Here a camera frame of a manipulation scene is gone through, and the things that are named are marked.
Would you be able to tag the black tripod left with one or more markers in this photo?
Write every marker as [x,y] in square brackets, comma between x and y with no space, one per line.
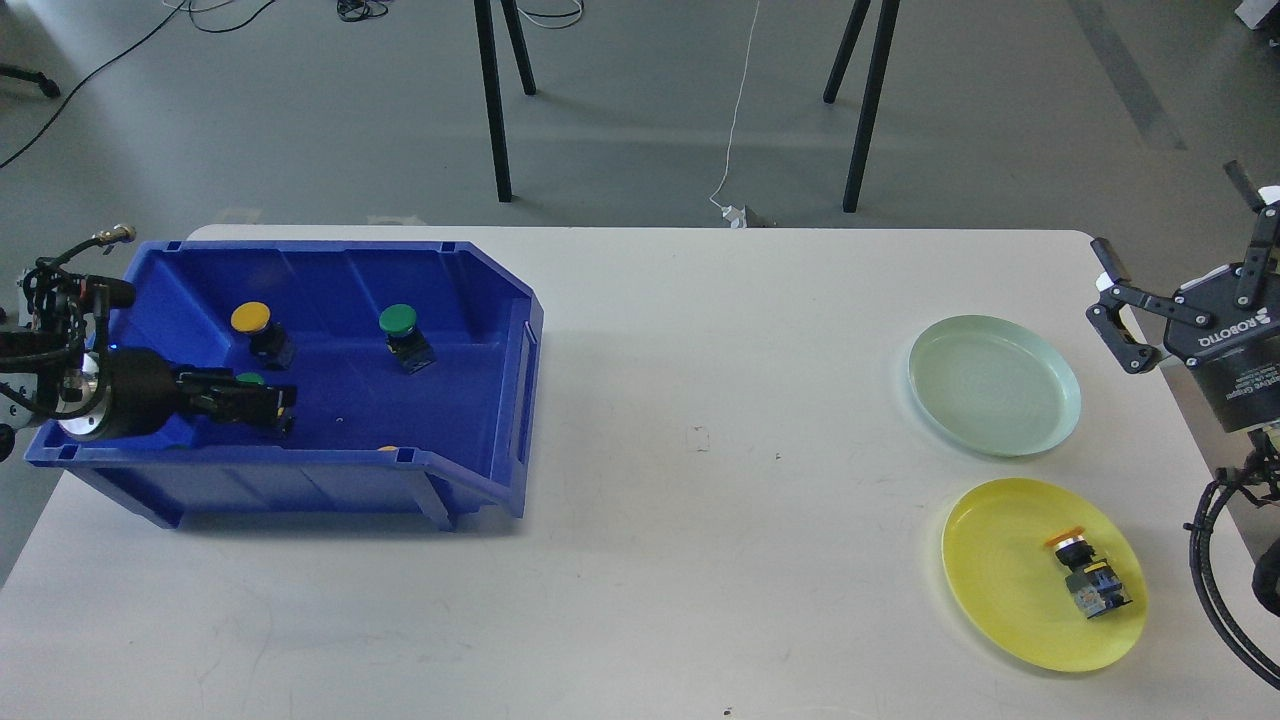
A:
[494,109]

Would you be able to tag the black tripod right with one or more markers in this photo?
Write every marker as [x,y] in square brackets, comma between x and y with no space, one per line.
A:
[871,96]

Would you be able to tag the yellow push button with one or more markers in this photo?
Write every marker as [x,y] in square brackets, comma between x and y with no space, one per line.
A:
[1092,582]
[270,344]

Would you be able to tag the light green plate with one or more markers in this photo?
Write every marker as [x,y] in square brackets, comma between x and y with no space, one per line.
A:
[993,387]

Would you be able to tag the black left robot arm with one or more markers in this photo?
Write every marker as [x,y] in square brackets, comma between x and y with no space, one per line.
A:
[59,364]

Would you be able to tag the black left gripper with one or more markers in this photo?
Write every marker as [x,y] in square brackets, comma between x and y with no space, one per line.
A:
[140,391]

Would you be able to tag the yellow plate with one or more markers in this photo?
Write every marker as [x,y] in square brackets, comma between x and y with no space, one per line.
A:
[1011,588]

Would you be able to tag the blue plastic bin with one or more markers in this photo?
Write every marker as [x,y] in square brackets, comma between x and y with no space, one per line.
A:
[462,425]

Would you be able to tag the green push button back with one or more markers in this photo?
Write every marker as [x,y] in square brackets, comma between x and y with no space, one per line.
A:
[400,324]

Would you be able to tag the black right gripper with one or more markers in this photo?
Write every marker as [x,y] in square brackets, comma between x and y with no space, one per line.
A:
[1235,345]

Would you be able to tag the black tripod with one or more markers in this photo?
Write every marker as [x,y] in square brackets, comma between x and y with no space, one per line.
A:
[494,109]
[871,96]

